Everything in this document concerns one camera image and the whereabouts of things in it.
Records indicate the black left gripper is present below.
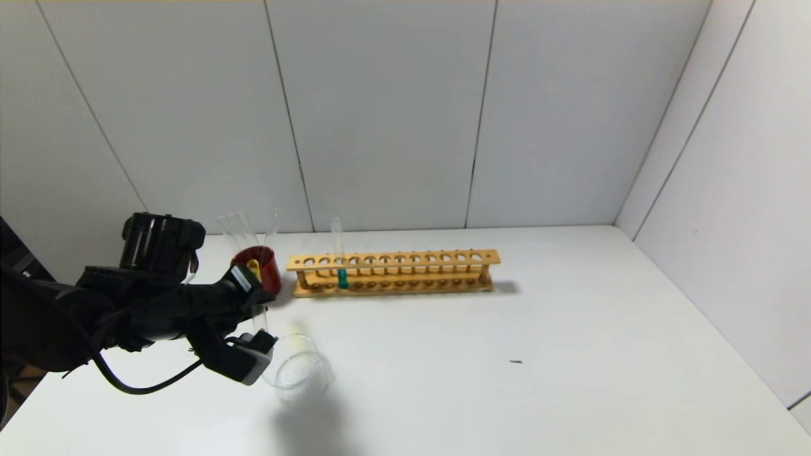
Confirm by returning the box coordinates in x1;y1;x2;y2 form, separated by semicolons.
182;263;277;328

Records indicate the wooden test tube rack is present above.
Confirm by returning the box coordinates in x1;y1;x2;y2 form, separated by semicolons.
286;249;501;298

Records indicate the blue pigment test tube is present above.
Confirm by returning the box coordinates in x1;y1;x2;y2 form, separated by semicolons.
330;217;350;290

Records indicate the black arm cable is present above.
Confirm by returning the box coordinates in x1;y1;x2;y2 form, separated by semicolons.
89;342;211;395

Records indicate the clear glass dish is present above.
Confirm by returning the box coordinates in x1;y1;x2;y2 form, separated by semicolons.
261;334;335;406

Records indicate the red cup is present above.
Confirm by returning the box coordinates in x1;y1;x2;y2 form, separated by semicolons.
231;246;283;300

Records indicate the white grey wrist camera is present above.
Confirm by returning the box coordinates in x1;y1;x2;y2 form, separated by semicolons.
203;328;279;386

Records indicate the yellow pigment test tube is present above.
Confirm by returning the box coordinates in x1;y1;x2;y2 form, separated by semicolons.
246;258;271;336

